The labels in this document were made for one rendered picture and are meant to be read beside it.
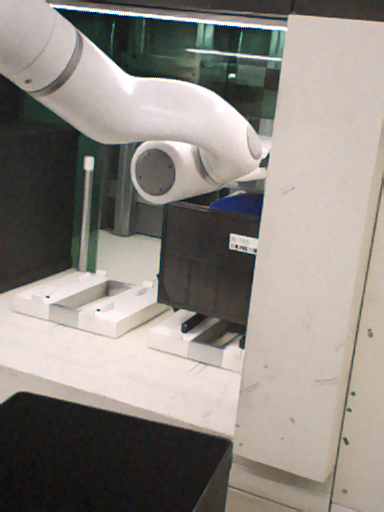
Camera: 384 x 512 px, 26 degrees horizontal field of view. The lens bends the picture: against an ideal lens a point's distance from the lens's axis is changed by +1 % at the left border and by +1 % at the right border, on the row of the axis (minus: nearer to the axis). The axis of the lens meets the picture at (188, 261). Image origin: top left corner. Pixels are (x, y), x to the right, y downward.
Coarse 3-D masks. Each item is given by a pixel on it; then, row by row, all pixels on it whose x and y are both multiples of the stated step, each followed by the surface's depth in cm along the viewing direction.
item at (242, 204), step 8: (224, 200) 136; (232, 200) 135; (240, 200) 134; (248, 200) 134; (256, 200) 133; (224, 208) 136; (232, 208) 135; (240, 208) 135; (248, 208) 134; (256, 208) 133
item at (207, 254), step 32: (224, 192) 146; (256, 192) 132; (192, 224) 128; (224, 224) 126; (256, 224) 123; (160, 256) 132; (192, 256) 129; (224, 256) 127; (160, 288) 134; (192, 288) 131; (224, 288) 128; (192, 320) 135
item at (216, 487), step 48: (0, 432) 97; (48, 432) 100; (96, 432) 98; (144, 432) 96; (192, 432) 94; (0, 480) 99; (48, 480) 101; (96, 480) 99; (144, 480) 97; (192, 480) 95
